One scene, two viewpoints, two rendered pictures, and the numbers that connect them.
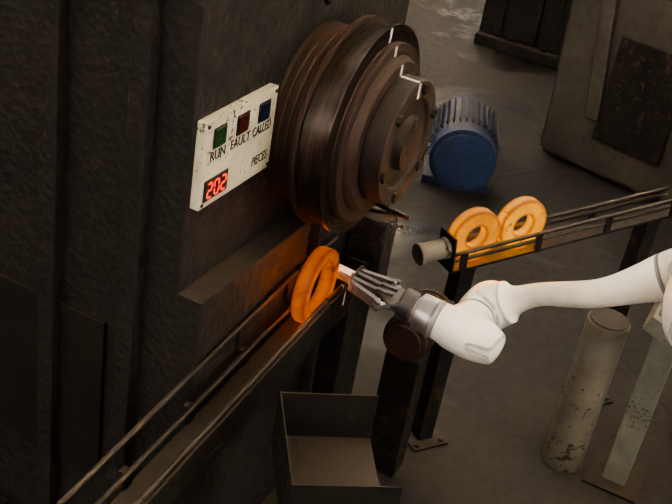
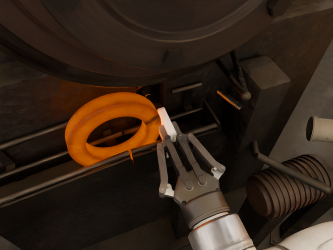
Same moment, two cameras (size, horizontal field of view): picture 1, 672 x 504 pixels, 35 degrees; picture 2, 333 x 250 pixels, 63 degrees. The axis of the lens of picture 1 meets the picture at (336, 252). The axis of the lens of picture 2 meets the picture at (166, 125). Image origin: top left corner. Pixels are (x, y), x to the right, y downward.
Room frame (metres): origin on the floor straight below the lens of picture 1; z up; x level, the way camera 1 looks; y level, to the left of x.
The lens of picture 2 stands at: (1.88, -0.27, 1.18)
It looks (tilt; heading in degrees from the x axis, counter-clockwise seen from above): 51 degrees down; 47
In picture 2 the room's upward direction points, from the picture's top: straight up
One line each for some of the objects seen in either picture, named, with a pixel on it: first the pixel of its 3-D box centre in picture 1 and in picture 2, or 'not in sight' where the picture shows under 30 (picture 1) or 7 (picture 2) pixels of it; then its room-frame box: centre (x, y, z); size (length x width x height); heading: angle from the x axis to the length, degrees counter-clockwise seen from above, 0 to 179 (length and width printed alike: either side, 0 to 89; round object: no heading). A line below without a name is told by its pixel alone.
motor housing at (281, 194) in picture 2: (404, 383); (268, 212); (2.37, -0.25, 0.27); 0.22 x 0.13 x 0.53; 158
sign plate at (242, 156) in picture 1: (235, 145); not in sight; (1.84, 0.23, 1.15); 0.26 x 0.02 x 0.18; 158
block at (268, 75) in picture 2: (367, 252); (249, 107); (2.33, -0.08, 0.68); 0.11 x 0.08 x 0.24; 68
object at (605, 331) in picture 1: (584, 392); not in sight; (2.49, -0.78, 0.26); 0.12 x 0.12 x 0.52
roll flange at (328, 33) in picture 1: (326, 115); not in sight; (2.14, 0.07, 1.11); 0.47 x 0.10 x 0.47; 158
